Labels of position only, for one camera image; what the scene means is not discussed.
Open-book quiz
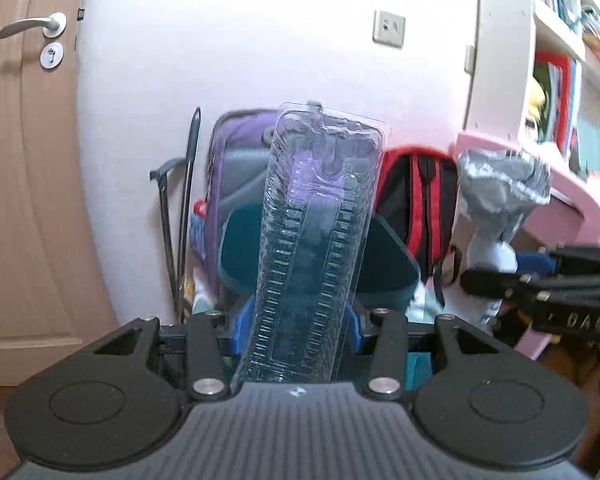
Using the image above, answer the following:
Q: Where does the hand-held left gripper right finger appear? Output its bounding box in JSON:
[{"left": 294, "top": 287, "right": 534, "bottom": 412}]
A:
[{"left": 347, "top": 305, "right": 501, "bottom": 402}]

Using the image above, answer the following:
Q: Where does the silver door lock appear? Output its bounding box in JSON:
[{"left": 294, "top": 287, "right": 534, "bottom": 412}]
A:
[{"left": 40, "top": 42, "right": 64, "bottom": 70}]

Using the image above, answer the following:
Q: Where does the white wall socket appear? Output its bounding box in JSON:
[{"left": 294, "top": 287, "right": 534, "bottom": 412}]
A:
[{"left": 372, "top": 9, "right": 407, "bottom": 50}]

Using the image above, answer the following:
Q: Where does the grey trolley frame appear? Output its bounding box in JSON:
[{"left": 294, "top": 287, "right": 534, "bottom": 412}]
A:
[{"left": 150, "top": 106, "right": 202, "bottom": 322}]

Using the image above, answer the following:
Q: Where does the purple backpack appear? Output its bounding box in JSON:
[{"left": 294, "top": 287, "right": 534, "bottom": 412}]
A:
[{"left": 202, "top": 107, "right": 282, "bottom": 306}]

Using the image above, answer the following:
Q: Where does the red framed book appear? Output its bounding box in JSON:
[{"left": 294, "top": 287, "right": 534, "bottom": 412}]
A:
[{"left": 535, "top": 50, "right": 582, "bottom": 157}]

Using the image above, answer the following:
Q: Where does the silver door handle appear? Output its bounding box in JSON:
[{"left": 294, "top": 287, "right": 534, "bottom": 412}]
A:
[{"left": 0, "top": 11, "right": 67, "bottom": 41}]

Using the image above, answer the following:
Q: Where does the red and black backpack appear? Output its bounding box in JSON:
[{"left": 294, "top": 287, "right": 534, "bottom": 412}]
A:
[{"left": 375, "top": 146, "right": 463, "bottom": 307}]

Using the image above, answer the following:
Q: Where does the pink desk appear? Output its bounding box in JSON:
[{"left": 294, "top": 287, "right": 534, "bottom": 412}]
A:
[{"left": 450, "top": 131, "right": 600, "bottom": 361}]

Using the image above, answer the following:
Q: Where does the clear plastic blister tray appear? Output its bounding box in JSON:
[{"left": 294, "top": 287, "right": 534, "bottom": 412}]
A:
[{"left": 228, "top": 101, "right": 391, "bottom": 386}]

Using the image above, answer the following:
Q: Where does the wooden door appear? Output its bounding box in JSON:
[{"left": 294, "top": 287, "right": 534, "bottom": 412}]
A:
[{"left": 0, "top": 0, "right": 120, "bottom": 387}]

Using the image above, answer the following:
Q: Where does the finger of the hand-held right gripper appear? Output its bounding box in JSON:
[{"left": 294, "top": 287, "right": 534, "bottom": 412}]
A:
[
  {"left": 515, "top": 247, "right": 567, "bottom": 277},
  {"left": 459, "top": 267, "right": 537, "bottom": 307}
]

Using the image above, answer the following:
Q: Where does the yellow plush toy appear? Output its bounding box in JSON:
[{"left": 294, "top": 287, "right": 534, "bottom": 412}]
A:
[{"left": 525, "top": 77, "right": 549, "bottom": 122}]

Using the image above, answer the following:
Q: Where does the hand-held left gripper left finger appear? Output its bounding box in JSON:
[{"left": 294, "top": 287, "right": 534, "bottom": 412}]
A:
[{"left": 94, "top": 296, "right": 257, "bottom": 403}]

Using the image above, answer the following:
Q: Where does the silver wrapper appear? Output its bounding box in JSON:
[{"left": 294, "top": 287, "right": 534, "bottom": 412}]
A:
[{"left": 455, "top": 147, "right": 553, "bottom": 274}]

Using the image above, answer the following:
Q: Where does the white bookshelf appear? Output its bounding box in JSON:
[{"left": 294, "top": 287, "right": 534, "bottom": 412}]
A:
[{"left": 462, "top": 0, "right": 600, "bottom": 173}]

